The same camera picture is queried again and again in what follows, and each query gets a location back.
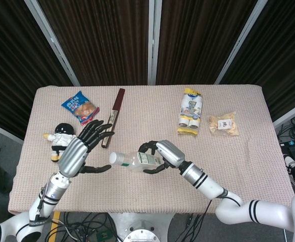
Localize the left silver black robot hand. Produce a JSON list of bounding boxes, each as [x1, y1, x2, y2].
[[57, 119, 116, 179]]

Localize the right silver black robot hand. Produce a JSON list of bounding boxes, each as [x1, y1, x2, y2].
[[138, 139, 187, 175]]

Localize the clear plastic bottle green label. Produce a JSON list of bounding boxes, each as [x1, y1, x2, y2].
[[117, 151, 164, 174]]

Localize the black-headed plush doll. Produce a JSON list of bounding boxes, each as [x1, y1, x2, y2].
[[42, 122, 78, 162]]

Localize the lint roller refill pack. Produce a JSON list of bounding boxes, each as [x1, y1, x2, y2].
[[176, 87, 204, 138]]

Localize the beige waffle tablecloth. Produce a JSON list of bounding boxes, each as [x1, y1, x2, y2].
[[7, 85, 295, 220]]

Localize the blue snack bag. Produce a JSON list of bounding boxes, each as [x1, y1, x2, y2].
[[60, 90, 100, 127]]

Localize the clear bag of dried snacks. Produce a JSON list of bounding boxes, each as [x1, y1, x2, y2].
[[207, 111, 240, 137]]

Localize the yellow floor tape strip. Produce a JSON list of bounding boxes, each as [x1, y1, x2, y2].
[[50, 211, 61, 238]]

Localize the dark red folded fan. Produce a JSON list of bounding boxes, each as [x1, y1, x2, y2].
[[101, 88, 126, 149]]

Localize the green circuit board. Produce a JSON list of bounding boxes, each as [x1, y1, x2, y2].
[[96, 230, 111, 242]]

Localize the silver round flange plate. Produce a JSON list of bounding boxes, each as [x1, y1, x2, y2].
[[124, 221, 162, 242]]

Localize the dark brown partition panel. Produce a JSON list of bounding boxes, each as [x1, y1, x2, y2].
[[156, 0, 258, 85], [219, 0, 295, 122], [0, 0, 74, 140], [37, 0, 151, 87]]

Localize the white sneaker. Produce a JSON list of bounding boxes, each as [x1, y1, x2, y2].
[[284, 154, 295, 168]]

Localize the black box with green lights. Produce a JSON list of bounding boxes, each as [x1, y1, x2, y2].
[[279, 137, 295, 159]]

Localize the black cable bundle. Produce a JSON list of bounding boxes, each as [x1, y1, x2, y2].
[[50, 211, 119, 242]]

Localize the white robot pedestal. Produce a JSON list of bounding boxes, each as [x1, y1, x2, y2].
[[109, 212, 177, 242]]

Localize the white cable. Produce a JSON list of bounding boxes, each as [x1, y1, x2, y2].
[[52, 219, 82, 241]]

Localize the silver partition post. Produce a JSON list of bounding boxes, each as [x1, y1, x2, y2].
[[272, 97, 295, 130], [147, 0, 163, 86], [213, 0, 268, 85], [0, 119, 25, 145], [24, 0, 81, 87]]

